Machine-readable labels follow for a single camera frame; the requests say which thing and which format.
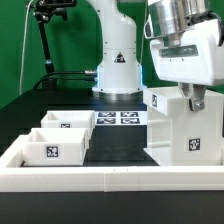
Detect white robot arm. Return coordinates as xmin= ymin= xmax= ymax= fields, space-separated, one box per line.
xmin=87 ymin=0 xmax=224 ymax=111

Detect black cables at base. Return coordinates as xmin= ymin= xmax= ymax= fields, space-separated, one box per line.
xmin=31 ymin=69 xmax=99 ymax=91

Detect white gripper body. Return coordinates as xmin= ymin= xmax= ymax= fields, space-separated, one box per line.
xmin=150 ymin=20 xmax=224 ymax=86

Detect white drawer box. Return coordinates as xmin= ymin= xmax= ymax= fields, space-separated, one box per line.
xmin=22 ymin=128 xmax=89 ymax=166
xmin=41 ymin=110 xmax=95 ymax=136

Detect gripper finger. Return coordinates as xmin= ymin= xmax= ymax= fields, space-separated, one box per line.
xmin=178 ymin=83 xmax=193 ymax=99
xmin=189 ymin=84 xmax=206 ymax=112

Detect white workspace border frame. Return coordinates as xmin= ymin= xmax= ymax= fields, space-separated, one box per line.
xmin=0 ymin=135 xmax=224 ymax=192

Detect black camera stand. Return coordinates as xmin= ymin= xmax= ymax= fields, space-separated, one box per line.
xmin=32 ymin=0 xmax=77 ymax=90

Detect white fiducial marker plate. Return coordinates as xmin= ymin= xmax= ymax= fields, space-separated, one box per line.
xmin=95 ymin=111 xmax=147 ymax=126

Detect white drawer cabinet frame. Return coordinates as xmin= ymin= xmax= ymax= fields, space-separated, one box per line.
xmin=143 ymin=87 xmax=223 ymax=166

